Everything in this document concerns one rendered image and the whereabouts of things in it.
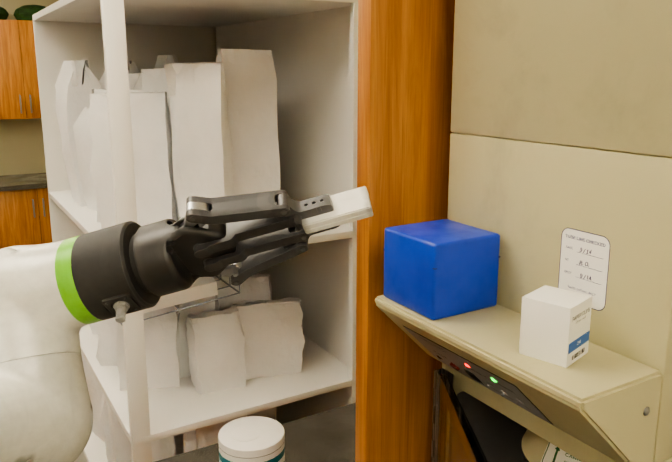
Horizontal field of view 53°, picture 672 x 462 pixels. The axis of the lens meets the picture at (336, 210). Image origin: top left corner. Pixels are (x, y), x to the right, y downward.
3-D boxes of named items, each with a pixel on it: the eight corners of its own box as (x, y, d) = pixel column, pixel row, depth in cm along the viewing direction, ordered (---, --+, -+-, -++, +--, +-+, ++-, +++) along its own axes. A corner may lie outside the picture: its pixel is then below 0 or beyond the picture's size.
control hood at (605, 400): (441, 350, 92) (443, 281, 90) (656, 467, 65) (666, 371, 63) (371, 369, 86) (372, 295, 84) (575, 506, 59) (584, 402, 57)
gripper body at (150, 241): (164, 313, 70) (248, 290, 69) (124, 269, 63) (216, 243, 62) (166, 256, 75) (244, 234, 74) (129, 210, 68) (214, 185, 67)
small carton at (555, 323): (541, 339, 70) (545, 284, 69) (588, 352, 67) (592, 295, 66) (518, 353, 67) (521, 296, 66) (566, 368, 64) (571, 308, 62)
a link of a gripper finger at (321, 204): (284, 213, 67) (274, 195, 65) (331, 200, 67) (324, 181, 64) (285, 225, 66) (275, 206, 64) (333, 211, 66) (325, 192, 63)
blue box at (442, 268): (444, 284, 89) (446, 218, 87) (498, 306, 80) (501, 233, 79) (382, 296, 84) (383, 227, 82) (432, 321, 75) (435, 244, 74)
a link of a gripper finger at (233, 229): (198, 230, 69) (192, 222, 68) (300, 199, 68) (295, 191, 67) (198, 260, 67) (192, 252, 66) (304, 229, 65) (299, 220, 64)
